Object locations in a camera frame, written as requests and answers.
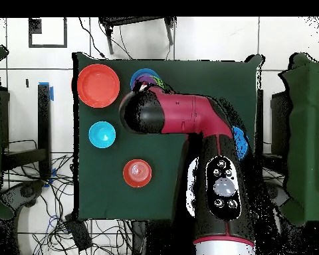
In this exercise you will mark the purple cup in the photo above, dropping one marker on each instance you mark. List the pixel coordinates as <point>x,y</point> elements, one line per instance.
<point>146,79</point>

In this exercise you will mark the medium blue bowl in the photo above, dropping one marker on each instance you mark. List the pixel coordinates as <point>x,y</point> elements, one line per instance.
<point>139,73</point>

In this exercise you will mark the green ribbed bowl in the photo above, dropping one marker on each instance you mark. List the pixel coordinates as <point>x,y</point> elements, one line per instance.
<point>159,81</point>

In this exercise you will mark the light blue ribbed bowl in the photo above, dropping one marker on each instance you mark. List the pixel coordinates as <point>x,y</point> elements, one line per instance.
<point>102,134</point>

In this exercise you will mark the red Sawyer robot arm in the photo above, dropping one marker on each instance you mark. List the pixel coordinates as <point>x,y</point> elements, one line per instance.
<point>186,111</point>

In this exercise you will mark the large orange bowl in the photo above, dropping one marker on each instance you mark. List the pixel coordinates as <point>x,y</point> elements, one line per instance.
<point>98,85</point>

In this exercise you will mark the black metal stand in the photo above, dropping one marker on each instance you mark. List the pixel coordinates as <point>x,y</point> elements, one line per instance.
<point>133,20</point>

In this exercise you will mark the dark green tablecloth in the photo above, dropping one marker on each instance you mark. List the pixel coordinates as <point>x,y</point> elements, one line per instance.
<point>215,77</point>

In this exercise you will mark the small orange bowl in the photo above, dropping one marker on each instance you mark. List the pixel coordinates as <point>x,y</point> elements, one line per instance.
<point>137,174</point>

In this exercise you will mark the blue tape strip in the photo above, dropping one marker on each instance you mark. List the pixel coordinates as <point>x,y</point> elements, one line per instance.
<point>51,94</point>

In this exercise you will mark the large blue bowl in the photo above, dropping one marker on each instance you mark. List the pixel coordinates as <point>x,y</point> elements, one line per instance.
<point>240,143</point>

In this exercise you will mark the small black floor object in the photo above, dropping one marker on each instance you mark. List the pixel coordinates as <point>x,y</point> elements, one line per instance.
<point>27,83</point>

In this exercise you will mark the black floor box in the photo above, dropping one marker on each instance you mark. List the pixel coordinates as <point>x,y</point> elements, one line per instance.
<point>79,233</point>

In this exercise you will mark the black square floor frame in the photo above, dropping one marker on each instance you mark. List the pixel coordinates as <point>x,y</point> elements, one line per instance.
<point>47,46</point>

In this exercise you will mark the black metal frame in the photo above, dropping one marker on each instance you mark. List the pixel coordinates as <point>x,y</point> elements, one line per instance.
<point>279,119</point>
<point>43,119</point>

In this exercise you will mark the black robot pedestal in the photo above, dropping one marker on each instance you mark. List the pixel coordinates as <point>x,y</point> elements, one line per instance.
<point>139,236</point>

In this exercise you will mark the dark grey pedestal foot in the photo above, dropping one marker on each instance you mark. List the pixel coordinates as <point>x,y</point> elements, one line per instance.
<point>26,191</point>

